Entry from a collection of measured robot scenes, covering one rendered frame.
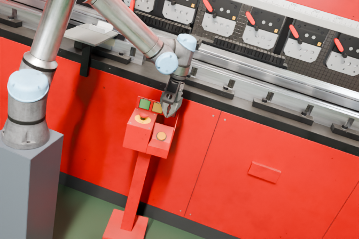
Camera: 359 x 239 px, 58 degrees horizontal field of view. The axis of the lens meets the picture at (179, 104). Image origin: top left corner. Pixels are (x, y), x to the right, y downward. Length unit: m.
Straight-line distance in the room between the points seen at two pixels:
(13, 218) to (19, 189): 0.15
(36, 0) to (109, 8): 1.28
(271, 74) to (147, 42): 1.02
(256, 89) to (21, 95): 1.07
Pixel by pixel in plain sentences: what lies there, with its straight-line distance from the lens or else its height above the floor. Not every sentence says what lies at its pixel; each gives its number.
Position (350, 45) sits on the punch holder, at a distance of 1.64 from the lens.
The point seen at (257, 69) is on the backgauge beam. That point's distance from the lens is 1.91.
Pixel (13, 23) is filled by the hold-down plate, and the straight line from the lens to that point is 1.99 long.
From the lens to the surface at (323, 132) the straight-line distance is 1.70.
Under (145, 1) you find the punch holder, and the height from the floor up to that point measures 1.20.
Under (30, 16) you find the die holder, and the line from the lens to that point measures 1.98.
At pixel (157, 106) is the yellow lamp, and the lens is 1.48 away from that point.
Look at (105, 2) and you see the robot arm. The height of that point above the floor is 1.29.
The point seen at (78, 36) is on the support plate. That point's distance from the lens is 1.59.
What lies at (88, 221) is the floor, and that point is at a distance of 2.02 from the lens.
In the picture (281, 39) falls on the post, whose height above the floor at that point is 1.08.
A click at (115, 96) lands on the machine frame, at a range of 1.72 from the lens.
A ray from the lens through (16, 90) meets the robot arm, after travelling 1.11.
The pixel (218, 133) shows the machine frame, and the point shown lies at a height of 0.71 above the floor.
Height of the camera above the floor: 1.50
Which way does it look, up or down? 26 degrees down
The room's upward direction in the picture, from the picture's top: 16 degrees clockwise
